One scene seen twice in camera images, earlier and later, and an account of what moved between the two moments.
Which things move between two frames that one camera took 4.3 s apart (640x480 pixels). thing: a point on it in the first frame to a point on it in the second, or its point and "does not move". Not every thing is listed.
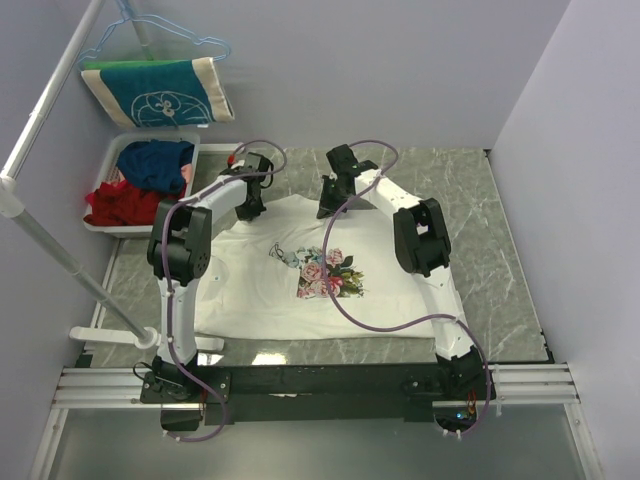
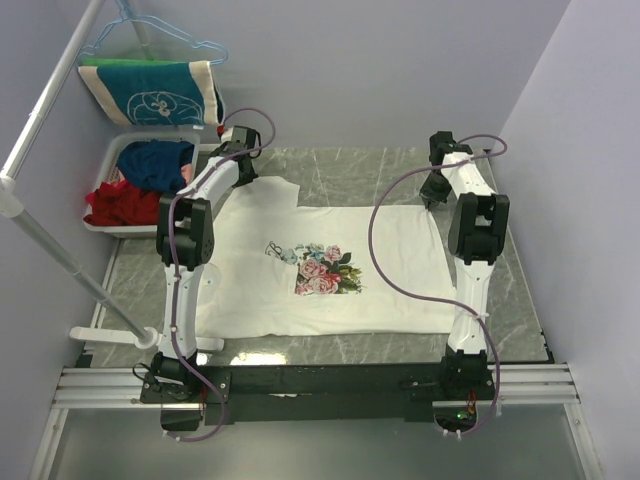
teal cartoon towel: x=160 y=93 does not move
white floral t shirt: x=288 y=274 does not move
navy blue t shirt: x=154 y=165 does not move
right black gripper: x=327 y=206 to x=429 y=197
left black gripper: x=251 y=214 to x=247 y=179
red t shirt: x=122 y=203 does not move
